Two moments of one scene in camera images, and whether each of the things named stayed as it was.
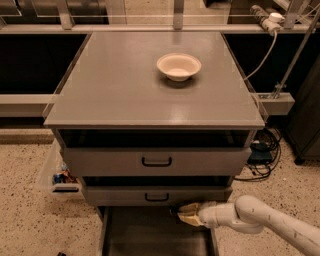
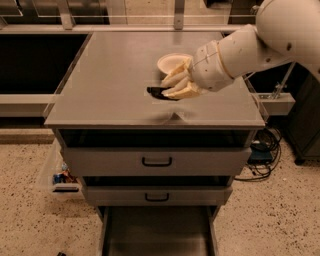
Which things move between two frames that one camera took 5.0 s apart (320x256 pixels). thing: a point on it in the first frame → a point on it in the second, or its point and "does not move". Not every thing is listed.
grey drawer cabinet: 144,144 does not move
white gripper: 209,216 → 207,67
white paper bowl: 179,66 does not move
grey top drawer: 155,152 does not move
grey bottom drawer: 151,231 does not move
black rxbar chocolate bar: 173,211 → 157,92
